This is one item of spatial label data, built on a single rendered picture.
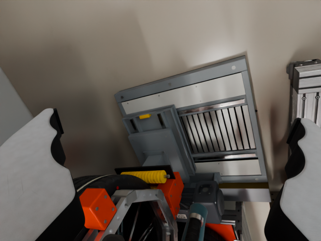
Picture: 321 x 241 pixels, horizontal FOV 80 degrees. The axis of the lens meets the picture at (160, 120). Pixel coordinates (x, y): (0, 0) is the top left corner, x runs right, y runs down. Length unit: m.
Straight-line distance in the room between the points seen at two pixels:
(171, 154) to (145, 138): 0.19
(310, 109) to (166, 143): 0.71
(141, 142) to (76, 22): 0.87
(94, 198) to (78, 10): 1.16
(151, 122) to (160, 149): 0.18
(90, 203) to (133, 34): 0.97
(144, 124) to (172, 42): 0.52
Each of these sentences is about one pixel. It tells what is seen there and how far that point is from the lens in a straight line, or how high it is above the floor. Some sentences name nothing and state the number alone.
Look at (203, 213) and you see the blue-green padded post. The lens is 1.02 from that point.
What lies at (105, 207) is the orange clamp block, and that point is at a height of 0.85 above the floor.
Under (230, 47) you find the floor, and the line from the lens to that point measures 1.14.
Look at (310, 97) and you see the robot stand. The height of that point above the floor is 0.23.
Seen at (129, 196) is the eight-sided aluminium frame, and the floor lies 0.76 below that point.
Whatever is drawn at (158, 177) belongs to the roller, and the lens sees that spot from 0.91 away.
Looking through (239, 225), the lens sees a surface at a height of 0.30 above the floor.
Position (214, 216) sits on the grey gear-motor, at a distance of 1.22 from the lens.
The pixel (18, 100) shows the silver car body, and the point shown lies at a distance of 0.73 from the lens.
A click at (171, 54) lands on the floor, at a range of 1.19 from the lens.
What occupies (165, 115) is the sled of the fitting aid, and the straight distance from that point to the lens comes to 1.16.
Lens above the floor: 1.12
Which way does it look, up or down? 55 degrees down
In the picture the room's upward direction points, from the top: 145 degrees counter-clockwise
